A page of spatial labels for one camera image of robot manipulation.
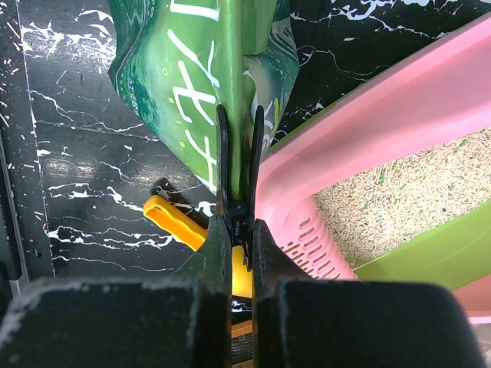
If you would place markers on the green cat litter bag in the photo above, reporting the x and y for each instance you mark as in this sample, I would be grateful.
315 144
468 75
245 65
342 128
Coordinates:
176 61

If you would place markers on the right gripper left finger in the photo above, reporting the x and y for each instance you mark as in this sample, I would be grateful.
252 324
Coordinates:
179 320

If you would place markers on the black bag clip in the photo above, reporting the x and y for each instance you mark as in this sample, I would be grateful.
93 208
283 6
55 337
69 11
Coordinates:
238 170

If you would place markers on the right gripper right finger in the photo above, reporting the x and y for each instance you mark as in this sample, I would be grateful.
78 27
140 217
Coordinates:
299 321

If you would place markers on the yellow plastic litter scoop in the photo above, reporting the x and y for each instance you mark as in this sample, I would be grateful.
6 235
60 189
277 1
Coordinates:
170 219

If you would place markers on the pink green litter box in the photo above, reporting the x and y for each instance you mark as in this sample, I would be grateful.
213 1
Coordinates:
438 94

